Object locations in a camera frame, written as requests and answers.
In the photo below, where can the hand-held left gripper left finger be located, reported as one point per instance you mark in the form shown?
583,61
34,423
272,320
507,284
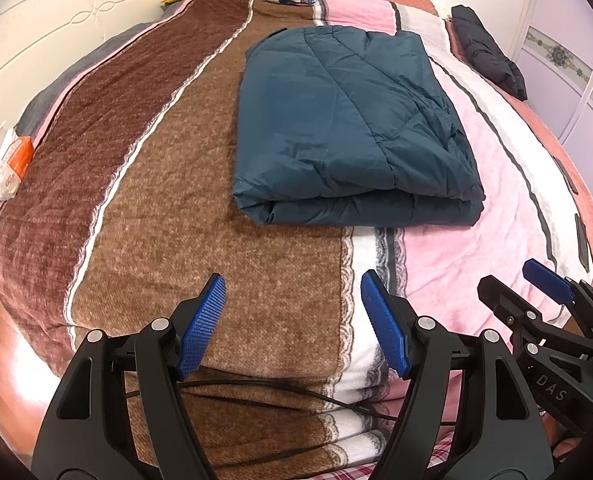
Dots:
202,325

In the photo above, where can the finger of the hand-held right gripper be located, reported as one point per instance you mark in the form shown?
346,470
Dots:
501,305
546,277

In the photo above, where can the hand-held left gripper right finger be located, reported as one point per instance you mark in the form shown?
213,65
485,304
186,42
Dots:
386,330

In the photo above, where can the teal padded jacket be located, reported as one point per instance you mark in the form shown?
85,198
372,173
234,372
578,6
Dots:
336,125

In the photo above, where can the striped fleece blanket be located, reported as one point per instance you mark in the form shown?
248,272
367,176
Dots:
151,210

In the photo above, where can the salmon pink bed sheet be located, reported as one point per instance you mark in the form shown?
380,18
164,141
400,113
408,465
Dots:
541,130

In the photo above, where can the black padded garment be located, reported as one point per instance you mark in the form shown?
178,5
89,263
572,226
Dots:
486,50

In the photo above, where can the white and orange bag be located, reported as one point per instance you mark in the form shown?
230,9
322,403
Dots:
11,165

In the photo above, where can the lavender sliding wardrobe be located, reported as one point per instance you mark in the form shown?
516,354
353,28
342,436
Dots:
576,20

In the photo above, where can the white headboard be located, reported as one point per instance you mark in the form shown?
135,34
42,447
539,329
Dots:
51,20

